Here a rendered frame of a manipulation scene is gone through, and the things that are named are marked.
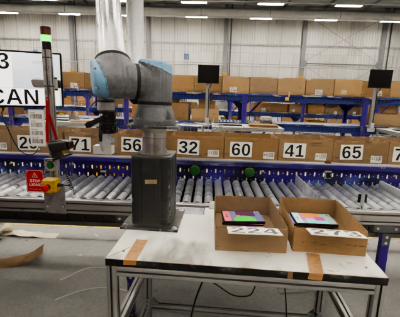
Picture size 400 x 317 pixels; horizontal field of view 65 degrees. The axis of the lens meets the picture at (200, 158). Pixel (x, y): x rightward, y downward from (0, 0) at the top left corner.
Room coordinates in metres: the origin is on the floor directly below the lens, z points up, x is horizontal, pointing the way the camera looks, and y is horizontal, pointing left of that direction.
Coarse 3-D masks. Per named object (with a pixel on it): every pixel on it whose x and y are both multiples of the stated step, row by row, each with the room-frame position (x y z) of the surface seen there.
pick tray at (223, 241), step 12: (216, 204) 1.50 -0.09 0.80; (228, 204) 1.50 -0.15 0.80; (240, 204) 1.50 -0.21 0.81; (252, 204) 1.50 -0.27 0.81; (264, 204) 1.50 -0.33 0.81; (216, 216) 1.45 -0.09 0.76; (264, 216) 1.47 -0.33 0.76; (276, 216) 1.33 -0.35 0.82; (216, 228) 1.13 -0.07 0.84; (276, 228) 1.31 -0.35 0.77; (216, 240) 1.13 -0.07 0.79; (228, 240) 1.13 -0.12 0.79; (240, 240) 1.13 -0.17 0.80; (252, 240) 1.12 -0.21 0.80; (264, 240) 1.12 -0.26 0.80; (276, 240) 1.12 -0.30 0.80; (276, 252) 1.12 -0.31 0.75
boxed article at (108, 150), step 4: (96, 144) 1.69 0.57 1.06; (96, 148) 1.64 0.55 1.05; (100, 148) 1.64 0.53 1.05; (104, 148) 1.64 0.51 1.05; (108, 148) 1.64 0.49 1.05; (112, 148) 1.65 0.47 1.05; (96, 152) 1.64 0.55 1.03; (100, 152) 1.64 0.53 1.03; (104, 152) 1.64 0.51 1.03; (108, 152) 1.64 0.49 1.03; (112, 152) 1.65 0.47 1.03
